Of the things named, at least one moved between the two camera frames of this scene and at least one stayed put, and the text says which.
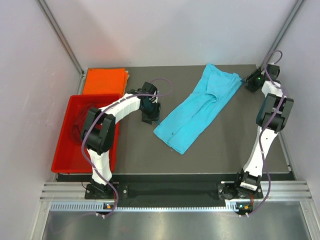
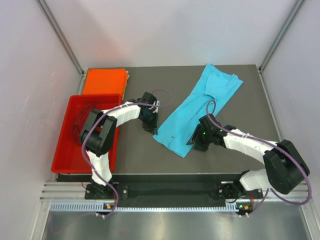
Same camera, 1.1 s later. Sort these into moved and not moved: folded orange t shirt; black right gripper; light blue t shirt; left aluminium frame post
Moved: black right gripper
Not moved: folded orange t shirt; light blue t shirt; left aluminium frame post
